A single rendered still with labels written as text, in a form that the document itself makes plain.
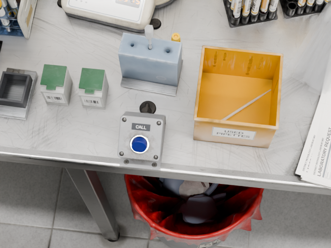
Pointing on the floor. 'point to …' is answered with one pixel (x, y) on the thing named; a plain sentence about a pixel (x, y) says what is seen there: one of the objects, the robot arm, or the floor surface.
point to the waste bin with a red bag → (141, 196)
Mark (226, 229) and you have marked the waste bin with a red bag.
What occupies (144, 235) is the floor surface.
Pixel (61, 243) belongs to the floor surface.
